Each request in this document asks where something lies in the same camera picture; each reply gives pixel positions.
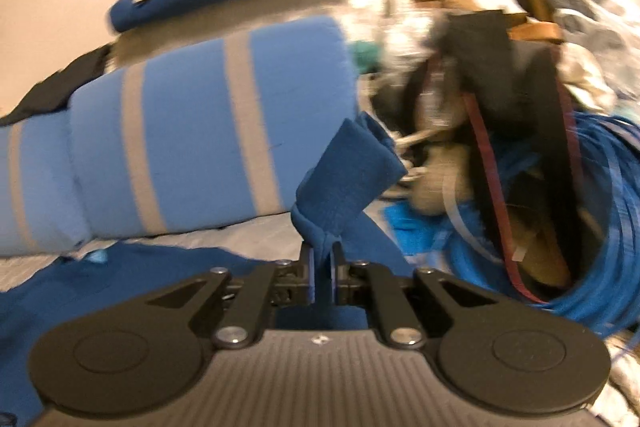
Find grey quilted bed cover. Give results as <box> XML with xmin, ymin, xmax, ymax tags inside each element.
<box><xmin>1</xmin><ymin>213</ymin><xmax>302</xmax><ymax>291</ymax></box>

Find left blue striped pillow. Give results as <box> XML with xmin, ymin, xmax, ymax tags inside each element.
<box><xmin>1</xmin><ymin>112</ymin><xmax>92</xmax><ymax>257</ymax></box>

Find grey floral cushion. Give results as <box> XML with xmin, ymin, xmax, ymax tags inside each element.
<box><xmin>111</xmin><ymin>0</ymin><xmax>349</xmax><ymax>67</ymax></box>

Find blue striped pillow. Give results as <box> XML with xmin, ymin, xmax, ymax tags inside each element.
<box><xmin>1</xmin><ymin>112</ymin><xmax>92</xmax><ymax>257</ymax></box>
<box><xmin>70</xmin><ymin>16</ymin><xmax>357</xmax><ymax>239</ymax></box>

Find right blue striped pillow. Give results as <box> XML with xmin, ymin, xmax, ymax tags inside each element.
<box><xmin>70</xmin><ymin>16</ymin><xmax>357</xmax><ymax>239</ymax></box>

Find black garment on pillows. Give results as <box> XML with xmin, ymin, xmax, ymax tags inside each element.
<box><xmin>1</xmin><ymin>44</ymin><xmax>111</xmax><ymax>127</ymax></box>

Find black bag with straps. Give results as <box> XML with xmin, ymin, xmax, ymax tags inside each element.
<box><xmin>370</xmin><ymin>11</ymin><xmax>591</xmax><ymax>305</ymax></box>

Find coiled blue cable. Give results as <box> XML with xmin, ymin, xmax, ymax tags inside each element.
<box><xmin>384</xmin><ymin>110</ymin><xmax>640</xmax><ymax>343</ymax></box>

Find dark blue sweatshirt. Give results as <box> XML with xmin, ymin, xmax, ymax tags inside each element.
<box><xmin>1</xmin><ymin>113</ymin><xmax>411</xmax><ymax>426</ymax></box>

